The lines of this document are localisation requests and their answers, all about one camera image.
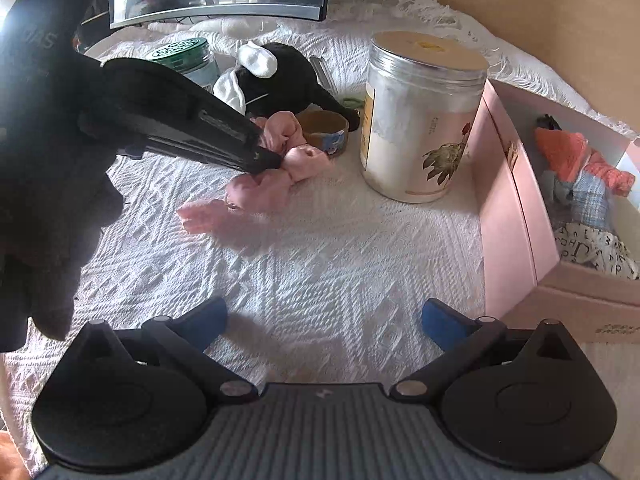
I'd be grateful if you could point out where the black and white plush toy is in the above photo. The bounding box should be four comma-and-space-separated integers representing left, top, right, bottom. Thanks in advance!
214, 41, 360, 131

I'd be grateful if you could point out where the white knitted blanket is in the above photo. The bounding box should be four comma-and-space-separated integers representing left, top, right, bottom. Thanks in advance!
0, 0, 640, 476

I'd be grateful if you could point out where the green lid glass jar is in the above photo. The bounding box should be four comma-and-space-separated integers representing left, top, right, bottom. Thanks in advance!
146, 37, 220, 93

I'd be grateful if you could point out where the pink cardboard box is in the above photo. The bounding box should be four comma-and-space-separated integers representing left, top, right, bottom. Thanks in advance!
468, 80, 639, 344

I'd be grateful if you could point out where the grey patterned fabric pouch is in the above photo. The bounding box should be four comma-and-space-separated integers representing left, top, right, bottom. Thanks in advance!
534, 115, 639, 281

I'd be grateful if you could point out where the large clear powder jar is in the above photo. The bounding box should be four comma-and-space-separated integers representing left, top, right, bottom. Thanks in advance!
359, 32, 488, 204

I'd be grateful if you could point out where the black gloved left hand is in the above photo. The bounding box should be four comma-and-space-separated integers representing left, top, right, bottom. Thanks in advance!
1, 122, 124, 352

